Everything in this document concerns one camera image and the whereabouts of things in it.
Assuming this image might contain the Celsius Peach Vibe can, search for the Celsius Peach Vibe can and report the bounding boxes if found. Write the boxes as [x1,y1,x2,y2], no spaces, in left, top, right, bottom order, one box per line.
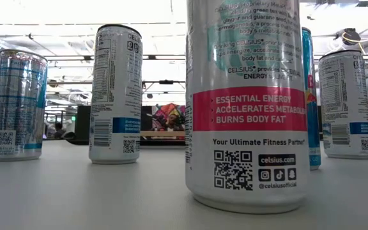
[185,0,310,215]

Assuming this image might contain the wooden shelf black metal legs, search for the wooden shelf black metal legs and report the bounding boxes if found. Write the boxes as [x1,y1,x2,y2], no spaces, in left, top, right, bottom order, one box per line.
[140,129,187,148]

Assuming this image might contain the Celsius can blue band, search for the Celsius can blue band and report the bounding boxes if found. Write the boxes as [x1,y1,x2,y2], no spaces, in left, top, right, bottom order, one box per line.
[318,49,368,160]
[88,24,144,165]

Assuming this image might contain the black cabinet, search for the black cabinet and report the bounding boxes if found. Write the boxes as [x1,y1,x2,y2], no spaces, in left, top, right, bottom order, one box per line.
[74,105,91,141]

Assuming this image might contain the person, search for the person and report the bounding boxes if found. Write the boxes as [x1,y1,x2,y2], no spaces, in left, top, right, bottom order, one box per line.
[53,122,66,139]

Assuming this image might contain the Red Bull sugarfree can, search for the Red Bull sugarfree can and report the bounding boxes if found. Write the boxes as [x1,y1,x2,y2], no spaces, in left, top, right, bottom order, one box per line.
[300,27,322,171]
[0,49,49,162]

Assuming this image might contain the black ceiling cable reel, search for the black ceiling cable reel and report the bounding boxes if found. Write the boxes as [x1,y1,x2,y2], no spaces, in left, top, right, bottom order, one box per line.
[333,27,362,45]

